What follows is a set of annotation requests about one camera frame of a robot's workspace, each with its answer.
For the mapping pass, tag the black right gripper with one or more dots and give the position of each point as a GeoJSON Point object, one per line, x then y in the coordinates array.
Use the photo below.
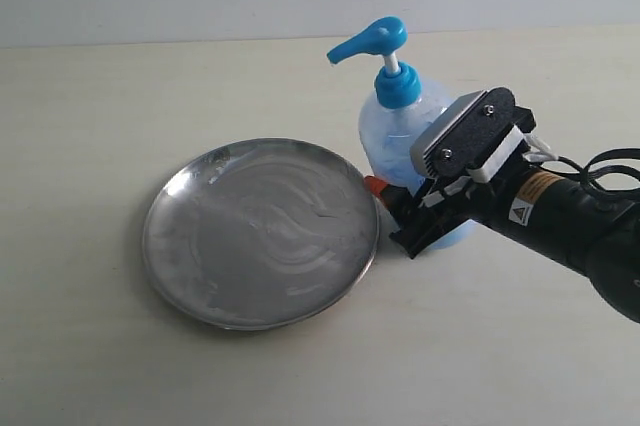
{"type": "Point", "coordinates": [438, 208]}

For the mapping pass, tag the blue pump lotion bottle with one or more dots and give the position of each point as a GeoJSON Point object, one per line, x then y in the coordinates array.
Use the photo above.
{"type": "Point", "coordinates": [401, 107]}

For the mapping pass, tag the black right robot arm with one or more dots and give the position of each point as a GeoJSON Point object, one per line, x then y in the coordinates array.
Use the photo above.
{"type": "Point", "coordinates": [540, 210]}

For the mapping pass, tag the round steel plate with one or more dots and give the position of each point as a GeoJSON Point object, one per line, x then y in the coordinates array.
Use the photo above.
{"type": "Point", "coordinates": [260, 234]}

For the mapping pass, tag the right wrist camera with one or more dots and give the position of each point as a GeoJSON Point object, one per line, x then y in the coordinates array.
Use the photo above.
{"type": "Point", "coordinates": [465, 132]}

